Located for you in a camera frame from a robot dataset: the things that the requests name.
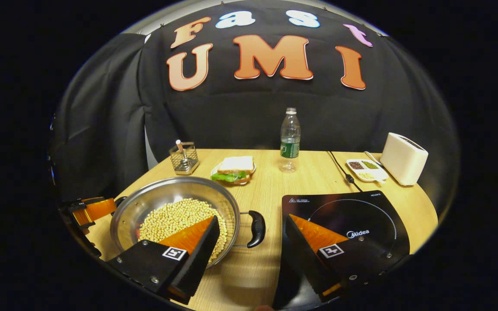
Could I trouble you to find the wire mesh holder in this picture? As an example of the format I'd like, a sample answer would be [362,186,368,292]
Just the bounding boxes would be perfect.
[169,142,199,175]

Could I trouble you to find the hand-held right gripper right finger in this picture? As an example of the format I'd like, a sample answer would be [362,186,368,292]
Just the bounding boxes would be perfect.
[284,214,405,303]

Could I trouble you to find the black power cable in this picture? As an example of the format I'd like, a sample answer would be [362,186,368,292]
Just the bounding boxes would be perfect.
[328,151,363,192]

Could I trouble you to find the stainless steel pot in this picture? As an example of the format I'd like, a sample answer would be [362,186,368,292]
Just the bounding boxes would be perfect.
[110,176,267,270]

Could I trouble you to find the black backdrop cloth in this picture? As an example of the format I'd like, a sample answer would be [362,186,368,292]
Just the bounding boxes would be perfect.
[48,0,459,203]

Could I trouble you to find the sandwich with lettuce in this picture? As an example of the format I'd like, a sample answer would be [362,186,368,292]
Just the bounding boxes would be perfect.
[211,156,255,183]

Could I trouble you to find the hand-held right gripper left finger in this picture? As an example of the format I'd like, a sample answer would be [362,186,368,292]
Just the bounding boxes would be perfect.
[107,215,221,305]

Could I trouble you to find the white toaster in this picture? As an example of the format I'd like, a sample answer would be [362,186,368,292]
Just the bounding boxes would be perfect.
[380,132,429,186]

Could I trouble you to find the clear plastic water bottle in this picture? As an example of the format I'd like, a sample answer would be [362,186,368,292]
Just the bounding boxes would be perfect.
[280,108,301,173]

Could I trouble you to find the white divided bean dish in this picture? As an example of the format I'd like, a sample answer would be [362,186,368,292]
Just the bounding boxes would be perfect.
[346,159,389,183]

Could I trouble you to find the black induction cooktop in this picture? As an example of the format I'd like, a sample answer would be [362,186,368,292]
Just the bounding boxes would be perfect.
[273,190,411,311]

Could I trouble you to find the white toaster cable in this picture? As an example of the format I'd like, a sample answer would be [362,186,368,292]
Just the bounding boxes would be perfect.
[364,151,383,168]

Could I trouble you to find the pile of soybeans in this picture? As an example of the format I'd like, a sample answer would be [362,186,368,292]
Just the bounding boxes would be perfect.
[138,198,228,262]

